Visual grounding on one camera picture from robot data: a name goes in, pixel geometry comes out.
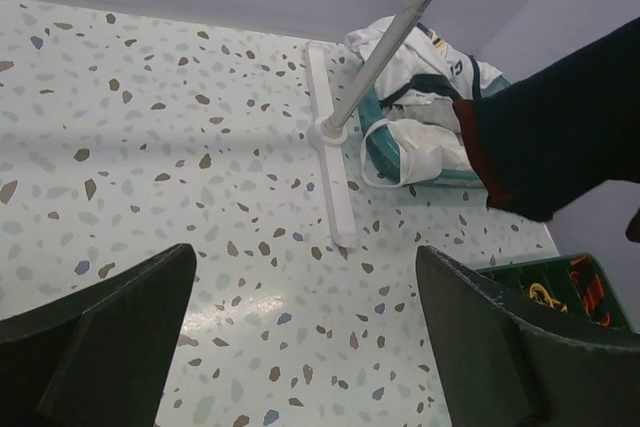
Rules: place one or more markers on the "grey garment in basket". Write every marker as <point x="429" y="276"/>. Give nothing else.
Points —
<point x="440" y="112"/>

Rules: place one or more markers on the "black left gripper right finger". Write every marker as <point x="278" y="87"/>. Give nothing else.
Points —
<point x="506" y="360"/>

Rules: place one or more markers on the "yellow rolled tie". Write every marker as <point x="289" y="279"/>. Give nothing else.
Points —
<point x="540" y="294"/>

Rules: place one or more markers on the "green compartment tray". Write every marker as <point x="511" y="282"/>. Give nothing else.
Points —
<point x="553" y="273"/>

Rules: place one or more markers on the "white garment in basket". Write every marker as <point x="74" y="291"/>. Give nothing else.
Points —
<point x="426" y="67"/>

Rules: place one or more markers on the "navy tank top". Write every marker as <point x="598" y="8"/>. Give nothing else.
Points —
<point x="546" y="140"/>

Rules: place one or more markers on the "orange navy striped rolled tie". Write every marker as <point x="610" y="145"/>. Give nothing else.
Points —
<point x="590" y="286"/>

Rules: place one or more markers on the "white clothes rack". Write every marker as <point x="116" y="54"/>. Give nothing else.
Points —
<point x="327" y="134"/>

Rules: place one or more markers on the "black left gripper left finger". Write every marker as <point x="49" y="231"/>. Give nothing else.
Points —
<point x="101" y="355"/>

